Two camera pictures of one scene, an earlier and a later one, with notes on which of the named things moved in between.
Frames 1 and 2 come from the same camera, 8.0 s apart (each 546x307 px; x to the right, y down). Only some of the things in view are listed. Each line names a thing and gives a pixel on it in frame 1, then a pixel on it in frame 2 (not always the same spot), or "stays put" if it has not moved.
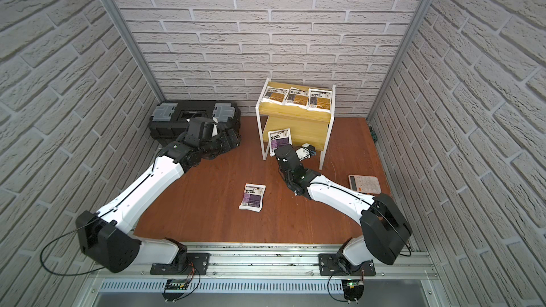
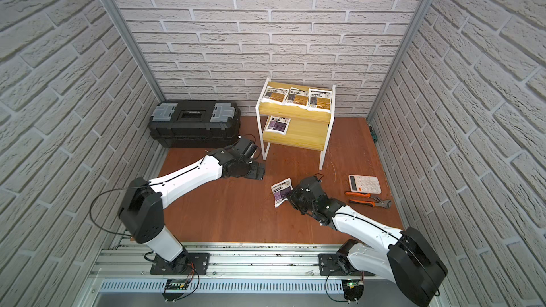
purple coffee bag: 279,138 → 277,124
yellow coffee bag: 298,97 stays put
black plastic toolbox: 170,118 stays put
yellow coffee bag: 320,100 stays put
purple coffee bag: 253,197 → 281,191
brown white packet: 276,94 stays put
